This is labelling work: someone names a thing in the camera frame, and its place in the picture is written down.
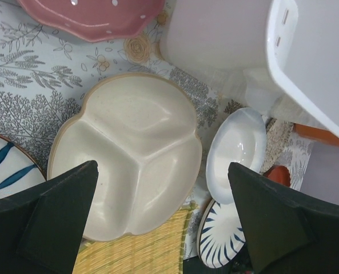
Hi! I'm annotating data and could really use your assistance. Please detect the yellow bamboo mat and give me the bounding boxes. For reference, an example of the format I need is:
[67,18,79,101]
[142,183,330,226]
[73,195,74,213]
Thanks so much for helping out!
[73,201,197,273]

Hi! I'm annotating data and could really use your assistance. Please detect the pink polka dot plate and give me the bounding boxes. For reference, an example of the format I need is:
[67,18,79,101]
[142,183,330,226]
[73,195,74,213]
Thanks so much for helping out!
[18,0,165,43]

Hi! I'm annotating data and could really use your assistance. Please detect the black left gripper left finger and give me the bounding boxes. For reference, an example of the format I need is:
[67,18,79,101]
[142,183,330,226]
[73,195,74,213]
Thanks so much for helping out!
[0,160,98,273]

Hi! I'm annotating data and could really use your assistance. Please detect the red brown plate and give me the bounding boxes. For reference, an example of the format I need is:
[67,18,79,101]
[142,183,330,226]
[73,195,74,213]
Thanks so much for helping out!
[264,166,290,187]

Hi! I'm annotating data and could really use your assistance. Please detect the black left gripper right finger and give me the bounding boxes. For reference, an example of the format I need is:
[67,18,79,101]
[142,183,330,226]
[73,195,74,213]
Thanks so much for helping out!
[228,163,339,273]

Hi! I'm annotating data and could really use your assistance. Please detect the pale blue rimmed plate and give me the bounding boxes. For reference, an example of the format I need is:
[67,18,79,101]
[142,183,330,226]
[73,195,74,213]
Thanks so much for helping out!
[205,107,267,204]

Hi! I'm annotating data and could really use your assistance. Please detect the cream divided plate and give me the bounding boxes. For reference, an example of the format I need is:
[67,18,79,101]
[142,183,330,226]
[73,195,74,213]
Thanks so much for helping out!
[47,72,202,241]

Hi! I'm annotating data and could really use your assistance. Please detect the white plastic bin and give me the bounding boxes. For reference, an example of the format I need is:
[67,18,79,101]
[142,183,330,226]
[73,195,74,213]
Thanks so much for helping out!
[159,1,339,137]

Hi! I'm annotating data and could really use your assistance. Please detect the blue striped white plate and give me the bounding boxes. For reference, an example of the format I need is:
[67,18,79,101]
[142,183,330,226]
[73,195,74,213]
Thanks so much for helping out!
[197,200,246,268]

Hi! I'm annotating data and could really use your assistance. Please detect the orange plastic bin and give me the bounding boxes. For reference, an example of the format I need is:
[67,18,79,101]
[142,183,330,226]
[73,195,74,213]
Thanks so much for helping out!
[293,123,339,147]

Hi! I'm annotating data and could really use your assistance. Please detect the floral table mat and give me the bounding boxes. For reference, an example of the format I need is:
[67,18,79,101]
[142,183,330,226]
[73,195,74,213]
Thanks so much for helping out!
[0,0,314,260]

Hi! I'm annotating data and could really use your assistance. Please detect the speckled beige plate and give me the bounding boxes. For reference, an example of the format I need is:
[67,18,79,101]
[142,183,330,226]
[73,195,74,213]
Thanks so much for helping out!
[260,118,294,174]

